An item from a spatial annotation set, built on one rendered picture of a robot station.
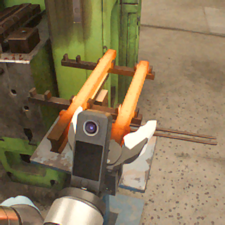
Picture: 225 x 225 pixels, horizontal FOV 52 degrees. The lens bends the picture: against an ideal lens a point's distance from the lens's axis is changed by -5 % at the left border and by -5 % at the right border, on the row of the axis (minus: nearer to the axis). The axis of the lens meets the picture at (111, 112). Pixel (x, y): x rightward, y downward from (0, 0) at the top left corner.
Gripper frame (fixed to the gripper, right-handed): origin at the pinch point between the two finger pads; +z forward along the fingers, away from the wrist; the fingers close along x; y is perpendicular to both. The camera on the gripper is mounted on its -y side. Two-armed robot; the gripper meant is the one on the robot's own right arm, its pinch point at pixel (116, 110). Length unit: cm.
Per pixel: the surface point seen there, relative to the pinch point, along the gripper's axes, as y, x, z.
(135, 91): 6.8, 0.4, 16.6
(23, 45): 8, -47, 37
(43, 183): 97, -54, 31
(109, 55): 6.9, -11.6, 33.5
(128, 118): 6.8, 1.1, 5.9
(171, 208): 104, 25, 39
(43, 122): 43, -42, 32
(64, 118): 5.8, -12.2, 0.8
